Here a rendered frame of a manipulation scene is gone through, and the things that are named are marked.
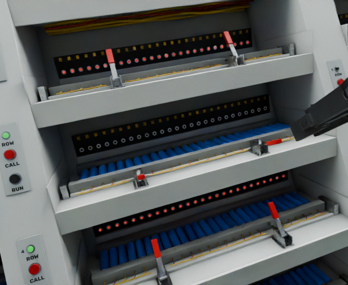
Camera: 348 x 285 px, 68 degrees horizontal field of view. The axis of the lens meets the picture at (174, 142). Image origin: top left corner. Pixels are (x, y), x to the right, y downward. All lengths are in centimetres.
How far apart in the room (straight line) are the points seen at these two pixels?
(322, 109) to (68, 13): 48
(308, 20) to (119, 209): 59
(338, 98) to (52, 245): 48
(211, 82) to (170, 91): 9
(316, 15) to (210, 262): 60
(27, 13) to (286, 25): 58
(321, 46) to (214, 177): 40
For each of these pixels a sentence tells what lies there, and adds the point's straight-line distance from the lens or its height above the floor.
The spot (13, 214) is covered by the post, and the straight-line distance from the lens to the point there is 53.
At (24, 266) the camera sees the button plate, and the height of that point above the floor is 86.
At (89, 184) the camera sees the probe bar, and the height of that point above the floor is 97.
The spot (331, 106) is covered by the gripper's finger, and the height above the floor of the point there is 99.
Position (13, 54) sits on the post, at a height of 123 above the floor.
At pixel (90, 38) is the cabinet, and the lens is 78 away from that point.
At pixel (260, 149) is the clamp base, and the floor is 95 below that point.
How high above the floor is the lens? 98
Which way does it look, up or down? 3 degrees up
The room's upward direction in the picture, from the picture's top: 14 degrees counter-clockwise
